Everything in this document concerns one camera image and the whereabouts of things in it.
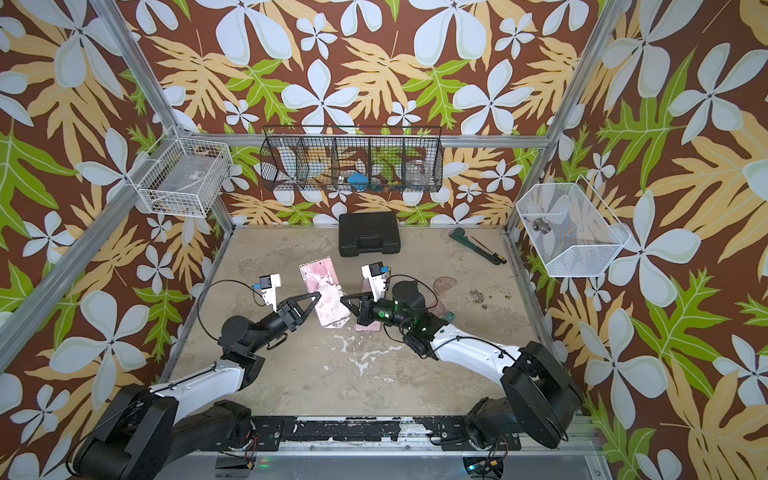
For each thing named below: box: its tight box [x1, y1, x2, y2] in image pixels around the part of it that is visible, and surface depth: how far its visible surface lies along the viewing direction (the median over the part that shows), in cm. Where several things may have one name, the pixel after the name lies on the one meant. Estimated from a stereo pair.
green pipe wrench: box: [449, 227, 501, 265], surface depth 117 cm
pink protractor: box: [433, 276, 458, 296], surface depth 107 cm
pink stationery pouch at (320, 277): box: [299, 257, 350, 328], surface depth 75 cm
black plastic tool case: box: [338, 211, 401, 257], surface depth 113 cm
